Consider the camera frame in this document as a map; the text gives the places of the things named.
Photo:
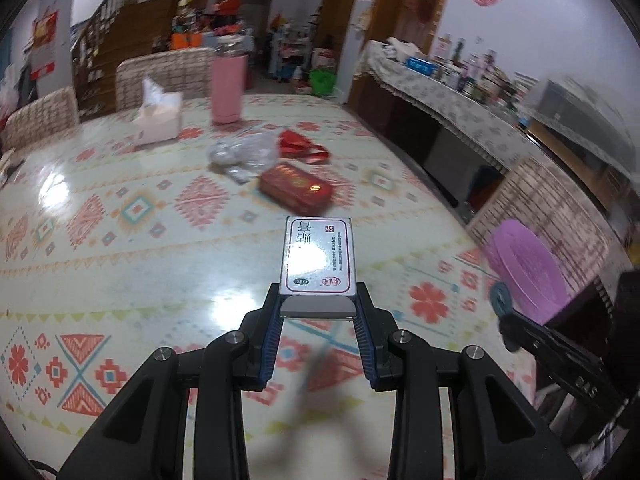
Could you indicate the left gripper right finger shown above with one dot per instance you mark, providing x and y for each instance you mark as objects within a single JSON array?
[{"x": 497, "y": 433}]

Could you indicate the grey white medicine box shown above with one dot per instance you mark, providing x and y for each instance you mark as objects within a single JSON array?
[{"x": 318, "y": 270}]

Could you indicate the patterned dining chair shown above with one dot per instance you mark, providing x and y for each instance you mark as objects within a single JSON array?
[{"x": 551, "y": 205}]

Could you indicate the patterned chair far left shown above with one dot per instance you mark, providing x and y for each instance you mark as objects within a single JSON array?
[{"x": 57, "y": 112}]

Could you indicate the patterned chair far middle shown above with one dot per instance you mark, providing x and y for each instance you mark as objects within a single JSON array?
[{"x": 188, "y": 71}]

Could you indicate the red box with blue pack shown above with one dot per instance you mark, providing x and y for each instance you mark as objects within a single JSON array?
[{"x": 297, "y": 190}]

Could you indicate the pink sleeved glass jar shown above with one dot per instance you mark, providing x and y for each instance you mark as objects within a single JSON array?
[{"x": 228, "y": 82}]

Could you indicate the crumpled clear plastic bag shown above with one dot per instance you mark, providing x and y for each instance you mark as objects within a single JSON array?
[{"x": 243, "y": 158}]

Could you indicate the purple plastic trash basket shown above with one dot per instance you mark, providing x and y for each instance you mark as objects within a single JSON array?
[{"x": 529, "y": 270}]

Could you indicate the white tissue box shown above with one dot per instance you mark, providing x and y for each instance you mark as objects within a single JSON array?
[{"x": 158, "y": 119}]

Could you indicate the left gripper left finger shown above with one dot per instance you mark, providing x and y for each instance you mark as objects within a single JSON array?
[{"x": 141, "y": 432}]

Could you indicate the red crumpled wrapper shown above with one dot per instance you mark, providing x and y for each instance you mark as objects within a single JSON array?
[{"x": 293, "y": 145}]

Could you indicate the sideboard with lace cloth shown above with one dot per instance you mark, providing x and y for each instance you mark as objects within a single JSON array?
[{"x": 464, "y": 144}]

